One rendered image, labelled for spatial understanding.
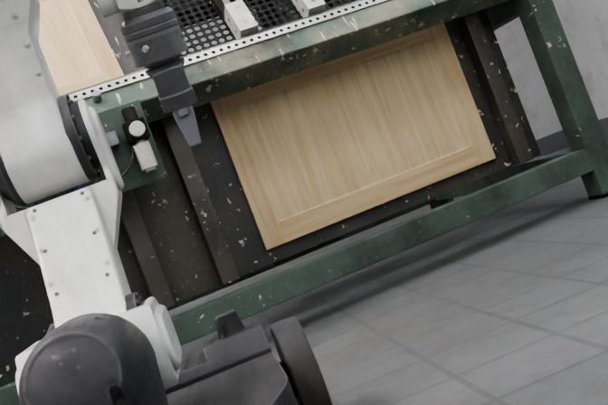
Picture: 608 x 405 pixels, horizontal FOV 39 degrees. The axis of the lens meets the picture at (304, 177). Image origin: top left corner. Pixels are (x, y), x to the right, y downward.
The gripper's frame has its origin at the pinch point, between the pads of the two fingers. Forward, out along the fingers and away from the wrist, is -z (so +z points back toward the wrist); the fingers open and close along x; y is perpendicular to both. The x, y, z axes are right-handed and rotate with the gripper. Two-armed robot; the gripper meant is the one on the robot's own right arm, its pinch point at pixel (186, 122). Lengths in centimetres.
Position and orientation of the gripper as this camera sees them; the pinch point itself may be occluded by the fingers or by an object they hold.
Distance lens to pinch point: 138.7
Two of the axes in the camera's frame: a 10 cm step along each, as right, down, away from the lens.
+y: -9.3, 3.6, -1.2
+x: -2.0, -1.9, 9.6
